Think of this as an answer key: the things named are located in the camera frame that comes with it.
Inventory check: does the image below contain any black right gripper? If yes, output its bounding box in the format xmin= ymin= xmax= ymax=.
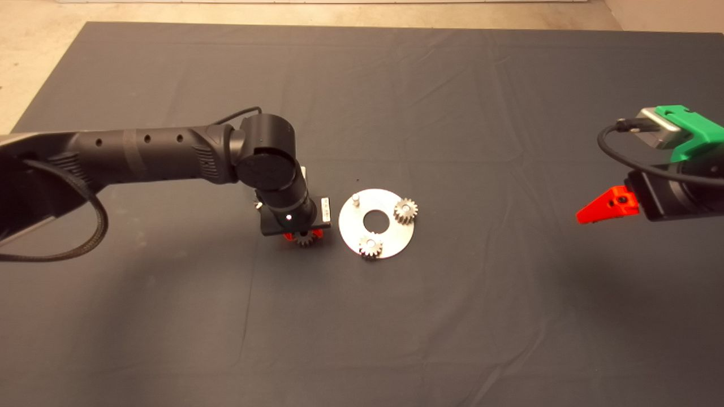
xmin=576 ymin=161 xmax=724 ymax=225

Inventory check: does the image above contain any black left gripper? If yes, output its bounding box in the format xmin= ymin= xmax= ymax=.
xmin=260 ymin=192 xmax=331 ymax=243

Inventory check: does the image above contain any round metal plate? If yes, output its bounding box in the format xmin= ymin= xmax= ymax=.
xmin=339 ymin=188 xmax=416 ymax=260

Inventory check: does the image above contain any dark grey table cloth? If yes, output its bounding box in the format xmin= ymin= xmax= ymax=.
xmin=0 ymin=21 xmax=724 ymax=407

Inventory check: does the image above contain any black right camera cable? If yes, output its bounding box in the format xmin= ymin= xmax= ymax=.
xmin=597 ymin=118 xmax=724 ymax=187

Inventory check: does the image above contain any silver right camera box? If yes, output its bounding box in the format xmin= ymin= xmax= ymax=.
xmin=635 ymin=107 xmax=685 ymax=150

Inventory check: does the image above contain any green right camera mount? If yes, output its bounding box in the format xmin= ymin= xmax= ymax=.
xmin=656 ymin=105 xmax=724 ymax=162

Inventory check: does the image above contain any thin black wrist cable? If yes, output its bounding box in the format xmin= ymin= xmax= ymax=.
xmin=212 ymin=106 xmax=264 ymax=126

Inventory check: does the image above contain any braided black arm cable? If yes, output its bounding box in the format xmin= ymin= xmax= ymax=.
xmin=0 ymin=159 xmax=109 ymax=262

